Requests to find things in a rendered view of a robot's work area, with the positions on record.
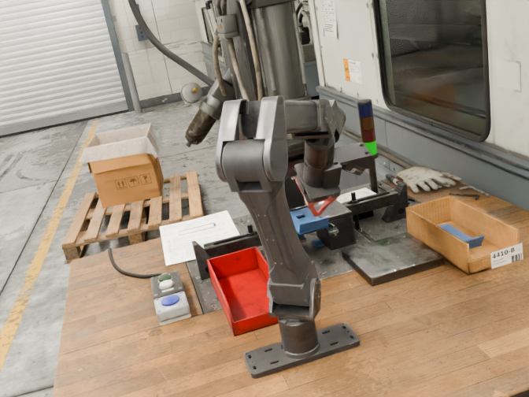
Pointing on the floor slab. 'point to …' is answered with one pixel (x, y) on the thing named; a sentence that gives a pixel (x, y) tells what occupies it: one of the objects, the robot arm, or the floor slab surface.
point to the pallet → (91, 211)
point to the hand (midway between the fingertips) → (314, 207)
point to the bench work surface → (507, 322)
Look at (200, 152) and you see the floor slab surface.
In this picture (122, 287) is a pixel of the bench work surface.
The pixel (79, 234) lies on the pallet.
